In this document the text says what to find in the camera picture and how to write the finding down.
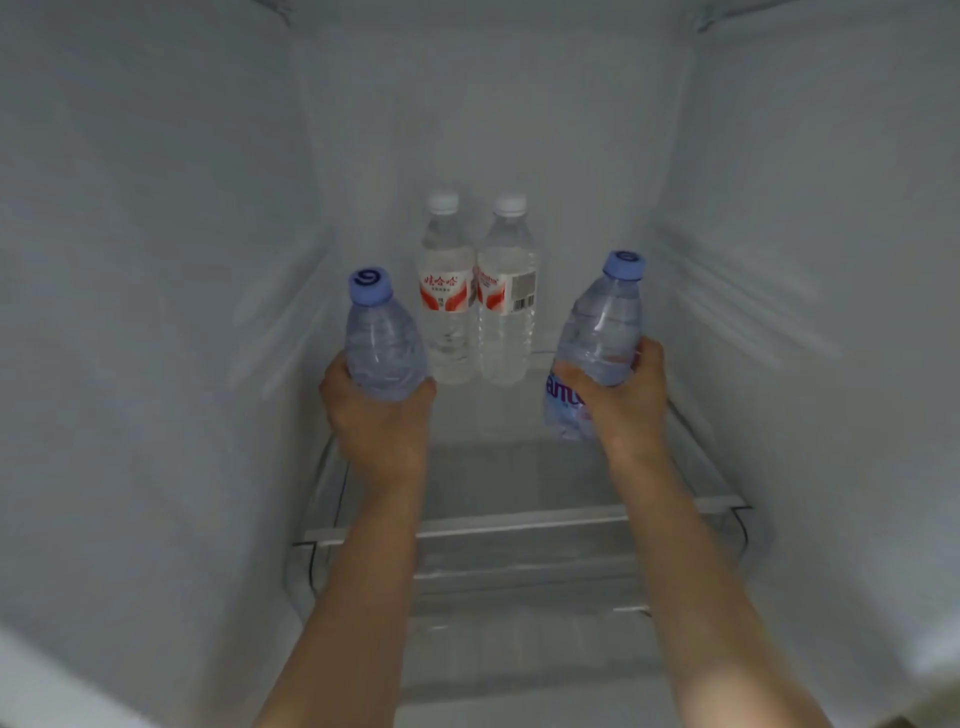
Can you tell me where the person's right hand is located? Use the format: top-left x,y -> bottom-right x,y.
552,336 -> 669,471

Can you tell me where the person's left hand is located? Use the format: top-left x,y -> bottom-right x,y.
320,350 -> 438,490

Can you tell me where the blue-capped water bottle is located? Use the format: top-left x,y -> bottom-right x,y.
344,264 -> 430,402
541,250 -> 646,442

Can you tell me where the person's right forearm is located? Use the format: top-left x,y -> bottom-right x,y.
606,446 -> 832,728

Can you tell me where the person's left forearm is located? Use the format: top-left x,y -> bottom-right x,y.
255,468 -> 423,728

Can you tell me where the white-capped red-label water bottle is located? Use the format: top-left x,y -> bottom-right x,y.
475,193 -> 541,387
416,189 -> 481,387

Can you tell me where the glass refrigerator shelf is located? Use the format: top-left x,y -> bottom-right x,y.
296,348 -> 755,550

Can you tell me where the clear refrigerator drawer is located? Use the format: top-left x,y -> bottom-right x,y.
283,517 -> 768,702

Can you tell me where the white refrigerator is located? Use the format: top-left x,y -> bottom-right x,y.
0,0 -> 960,728

